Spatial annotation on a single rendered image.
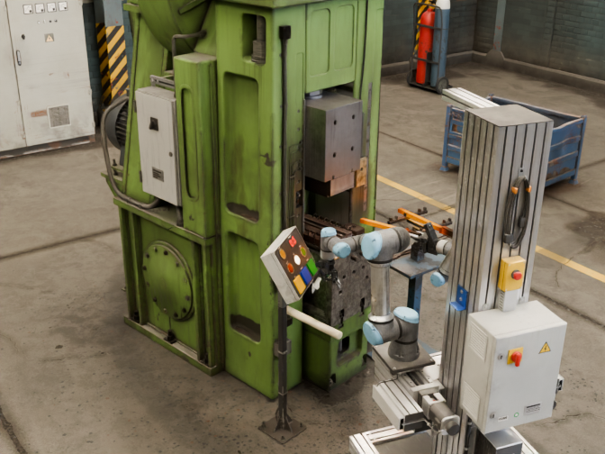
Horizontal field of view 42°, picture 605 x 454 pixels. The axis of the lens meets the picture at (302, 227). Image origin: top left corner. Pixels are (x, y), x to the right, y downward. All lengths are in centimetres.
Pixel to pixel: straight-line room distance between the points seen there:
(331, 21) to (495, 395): 209
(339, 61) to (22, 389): 274
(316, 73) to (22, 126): 543
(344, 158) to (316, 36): 68
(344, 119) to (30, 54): 535
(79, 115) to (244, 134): 521
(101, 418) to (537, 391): 253
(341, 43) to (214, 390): 220
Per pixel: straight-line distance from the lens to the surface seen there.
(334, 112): 417
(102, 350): 542
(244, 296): 473
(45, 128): 926
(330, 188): 430
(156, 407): 484
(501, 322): 331
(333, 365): 480
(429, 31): 1169
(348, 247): 378
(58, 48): 913
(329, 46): 428
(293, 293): 390
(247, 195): 442
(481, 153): 317
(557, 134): 800
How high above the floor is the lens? 289
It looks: 24 degrees down
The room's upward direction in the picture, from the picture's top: 1 degrees clockwise
